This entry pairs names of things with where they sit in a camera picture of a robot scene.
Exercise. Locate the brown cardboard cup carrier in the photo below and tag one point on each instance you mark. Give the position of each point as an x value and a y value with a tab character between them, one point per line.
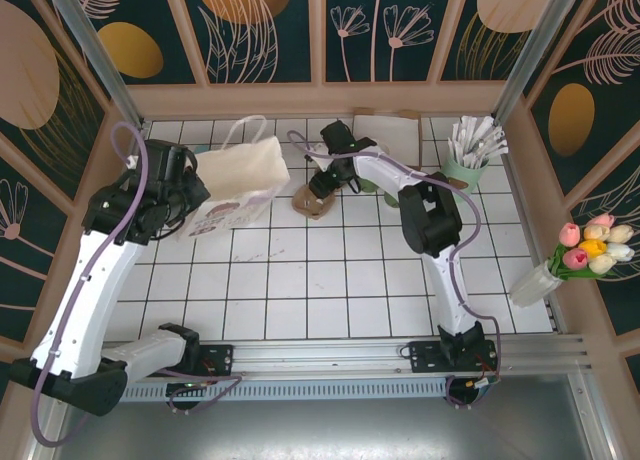
307	207

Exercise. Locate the white printed paper bag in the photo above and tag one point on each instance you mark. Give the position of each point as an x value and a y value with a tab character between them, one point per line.
240	165

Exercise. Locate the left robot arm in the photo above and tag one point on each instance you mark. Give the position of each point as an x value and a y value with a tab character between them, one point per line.
90	295

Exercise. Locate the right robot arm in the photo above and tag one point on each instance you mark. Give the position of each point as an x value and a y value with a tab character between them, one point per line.
445	220

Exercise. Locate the brown cardboard tray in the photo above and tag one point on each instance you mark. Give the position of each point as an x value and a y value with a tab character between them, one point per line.
419	140

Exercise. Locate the mint green straw holder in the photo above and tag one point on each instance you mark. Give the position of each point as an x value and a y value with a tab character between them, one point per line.
462	177

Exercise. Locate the white ribbed vase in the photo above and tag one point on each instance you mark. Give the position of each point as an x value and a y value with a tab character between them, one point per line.
532	285

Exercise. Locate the artificial tulip bouquet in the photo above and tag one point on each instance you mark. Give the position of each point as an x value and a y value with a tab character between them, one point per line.
590	247

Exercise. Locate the aluminium corner post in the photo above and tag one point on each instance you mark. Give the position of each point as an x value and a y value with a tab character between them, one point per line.
535	55
95	55

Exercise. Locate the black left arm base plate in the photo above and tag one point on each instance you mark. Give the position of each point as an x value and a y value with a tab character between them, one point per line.
220	357

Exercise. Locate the aluminium mounting rail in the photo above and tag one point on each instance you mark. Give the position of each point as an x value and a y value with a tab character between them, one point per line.
325	352

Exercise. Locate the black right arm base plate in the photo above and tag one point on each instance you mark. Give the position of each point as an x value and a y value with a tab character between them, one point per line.
425	355

